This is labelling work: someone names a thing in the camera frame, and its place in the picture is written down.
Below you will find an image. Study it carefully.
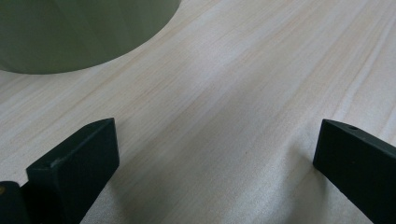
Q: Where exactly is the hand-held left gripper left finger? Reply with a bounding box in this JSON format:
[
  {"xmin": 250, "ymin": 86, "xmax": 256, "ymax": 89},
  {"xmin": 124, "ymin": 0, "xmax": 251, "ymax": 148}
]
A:
[{"xmin": 26, "ymin": 118, "xmax": 120, "ymax": 224}]

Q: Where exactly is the green ribbed waste bin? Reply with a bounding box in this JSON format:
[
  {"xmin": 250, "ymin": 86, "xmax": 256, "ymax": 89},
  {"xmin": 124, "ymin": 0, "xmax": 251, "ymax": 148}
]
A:
[{"xmin": 0, "ymin": 0, "xmax": 181, "ymax": 75}]

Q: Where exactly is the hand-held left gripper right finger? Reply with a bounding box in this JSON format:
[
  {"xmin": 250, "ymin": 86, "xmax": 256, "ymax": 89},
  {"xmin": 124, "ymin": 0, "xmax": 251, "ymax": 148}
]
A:
[{"xmin": 312, "ymin": 119, "xmax": 396, "ymax": 224}]

